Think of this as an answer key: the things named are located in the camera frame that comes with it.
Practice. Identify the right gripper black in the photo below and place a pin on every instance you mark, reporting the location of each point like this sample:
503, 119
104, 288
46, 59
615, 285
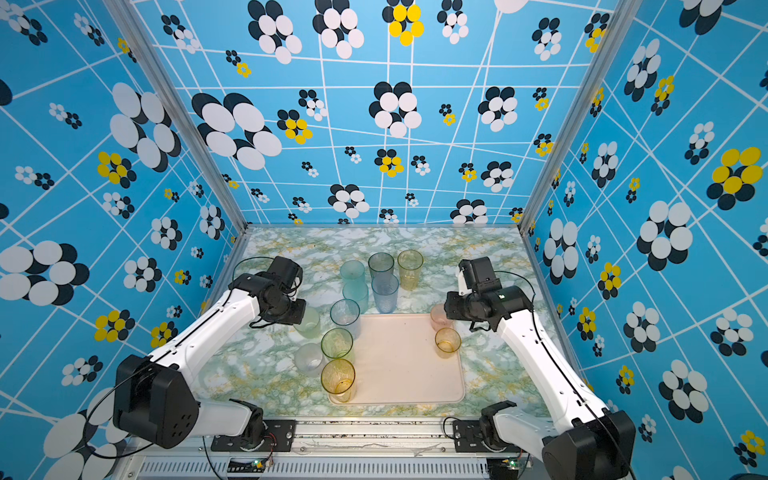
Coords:
451, 303

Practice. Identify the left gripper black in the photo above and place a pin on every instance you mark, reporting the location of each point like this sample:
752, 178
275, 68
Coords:
301, 305

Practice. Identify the short pink dimpled cup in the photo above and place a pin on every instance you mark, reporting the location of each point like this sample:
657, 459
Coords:
438, 318

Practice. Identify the short yellow cup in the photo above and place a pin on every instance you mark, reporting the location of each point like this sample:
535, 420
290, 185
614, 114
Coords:
447, 342

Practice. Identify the blue clear tall glass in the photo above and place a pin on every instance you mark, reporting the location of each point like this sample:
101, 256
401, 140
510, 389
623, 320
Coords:
346, 313

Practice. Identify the short clear dimpled cup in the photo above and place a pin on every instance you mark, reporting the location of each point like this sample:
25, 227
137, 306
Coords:
309, 359

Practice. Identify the green tall glass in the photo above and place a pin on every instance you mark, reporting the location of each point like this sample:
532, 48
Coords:
337, 343

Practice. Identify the yellow tall glass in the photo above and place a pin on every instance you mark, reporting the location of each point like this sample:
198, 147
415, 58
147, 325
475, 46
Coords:
410, 263
338, 379

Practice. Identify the yellow tall glass front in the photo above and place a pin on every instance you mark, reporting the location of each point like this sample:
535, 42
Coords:
338, 379

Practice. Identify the short green cup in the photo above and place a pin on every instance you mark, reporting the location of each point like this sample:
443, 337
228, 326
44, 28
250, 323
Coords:
310, 325

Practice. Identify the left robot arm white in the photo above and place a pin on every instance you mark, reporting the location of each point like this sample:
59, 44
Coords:
153, 399

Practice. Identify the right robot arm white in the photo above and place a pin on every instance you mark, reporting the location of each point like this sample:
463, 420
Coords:
583, 438

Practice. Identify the pink rectangular tray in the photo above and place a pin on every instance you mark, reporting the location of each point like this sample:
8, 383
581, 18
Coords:
396, 362

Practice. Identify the teal dimpled tall cup front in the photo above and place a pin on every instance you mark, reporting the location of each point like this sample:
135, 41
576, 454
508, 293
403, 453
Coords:
358, 292

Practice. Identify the teal dimpled tall cup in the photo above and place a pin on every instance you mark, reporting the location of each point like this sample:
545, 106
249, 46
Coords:
358, 292
352, 271

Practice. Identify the teal dimpled tall cup rear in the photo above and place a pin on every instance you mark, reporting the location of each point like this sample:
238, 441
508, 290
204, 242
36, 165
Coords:
352, 271

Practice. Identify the blue tall dimpled cup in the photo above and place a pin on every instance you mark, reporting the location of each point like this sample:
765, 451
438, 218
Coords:
385, 288

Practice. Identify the grey tall glass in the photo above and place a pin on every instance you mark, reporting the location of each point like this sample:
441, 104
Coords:
380, 263

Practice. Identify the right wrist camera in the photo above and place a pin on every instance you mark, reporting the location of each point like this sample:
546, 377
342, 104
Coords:
463, 289

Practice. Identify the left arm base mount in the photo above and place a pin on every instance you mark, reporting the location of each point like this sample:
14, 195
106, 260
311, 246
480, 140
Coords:
277, 437

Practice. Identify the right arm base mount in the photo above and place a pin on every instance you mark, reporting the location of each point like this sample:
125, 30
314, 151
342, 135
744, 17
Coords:
467, 438

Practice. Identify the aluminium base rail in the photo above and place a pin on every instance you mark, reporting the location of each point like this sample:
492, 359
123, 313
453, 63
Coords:
339, 448

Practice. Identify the aluminium corner post right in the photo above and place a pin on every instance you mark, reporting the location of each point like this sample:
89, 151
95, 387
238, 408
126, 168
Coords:
621, 21

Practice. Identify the aluminium corner post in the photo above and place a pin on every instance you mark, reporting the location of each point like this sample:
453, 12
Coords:
621, 21
127, 22

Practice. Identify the aluminium corner post left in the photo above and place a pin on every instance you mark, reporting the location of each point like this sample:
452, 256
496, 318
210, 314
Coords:
127, 22

